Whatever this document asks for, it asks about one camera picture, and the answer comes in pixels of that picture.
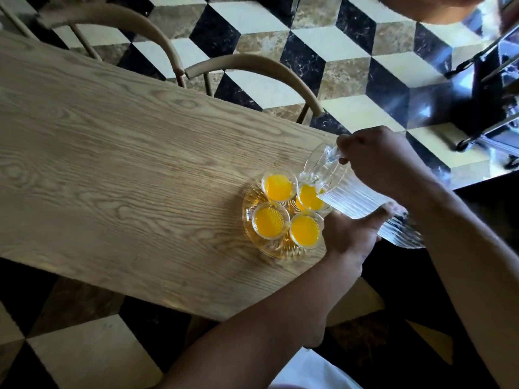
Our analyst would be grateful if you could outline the person's white shirt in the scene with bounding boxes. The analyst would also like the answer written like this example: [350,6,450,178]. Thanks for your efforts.
[269,347,364,389]

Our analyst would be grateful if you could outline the person's left forearm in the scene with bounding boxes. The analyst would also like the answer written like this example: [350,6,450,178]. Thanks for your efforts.
[156,254,364,389]

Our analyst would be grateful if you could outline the person's right forearm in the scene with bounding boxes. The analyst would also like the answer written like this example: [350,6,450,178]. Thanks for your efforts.
[415,180,519,389]

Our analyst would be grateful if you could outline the light wooden table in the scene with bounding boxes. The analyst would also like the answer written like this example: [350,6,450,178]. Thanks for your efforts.
[0,30,340,323]

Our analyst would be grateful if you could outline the clear patterned glass plate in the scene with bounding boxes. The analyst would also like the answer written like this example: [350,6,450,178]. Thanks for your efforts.
[242,178,329,262]

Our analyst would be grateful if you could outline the ribbed glass pitcher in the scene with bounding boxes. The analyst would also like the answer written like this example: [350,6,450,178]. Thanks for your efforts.
[299,143,425,250]

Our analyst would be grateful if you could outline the beige curved-back chair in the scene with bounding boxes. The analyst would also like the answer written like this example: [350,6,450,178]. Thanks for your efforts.
[184,53,325,125]
[0,2,39,40]
[36,2,187,89]

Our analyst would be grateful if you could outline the clear drinking glass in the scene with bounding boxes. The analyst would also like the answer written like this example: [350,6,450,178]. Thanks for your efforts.
[296,180,331,213]
[261,167,299,203]
[251,200,291,241]
[289,210,325,251]

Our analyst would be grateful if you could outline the orange juice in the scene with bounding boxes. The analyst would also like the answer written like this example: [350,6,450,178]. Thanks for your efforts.
[253,173,327,249]

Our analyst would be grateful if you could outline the person's right hand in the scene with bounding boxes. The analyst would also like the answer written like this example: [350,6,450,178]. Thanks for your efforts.
[336,125,441,211]

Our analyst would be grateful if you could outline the round brown wooden stool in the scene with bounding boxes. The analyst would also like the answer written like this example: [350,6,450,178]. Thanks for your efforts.
[372,0,489,25]

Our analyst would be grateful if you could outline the black wheeled trolley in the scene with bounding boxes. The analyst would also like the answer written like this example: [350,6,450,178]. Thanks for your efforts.
[444,0,519,171]

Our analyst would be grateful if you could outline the person's left hand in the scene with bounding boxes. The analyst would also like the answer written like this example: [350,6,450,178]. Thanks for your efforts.
[322,202,406,280]

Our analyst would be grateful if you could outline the dark brown wooden bench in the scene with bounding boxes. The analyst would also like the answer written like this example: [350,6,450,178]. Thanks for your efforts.
[454,170,519,256]

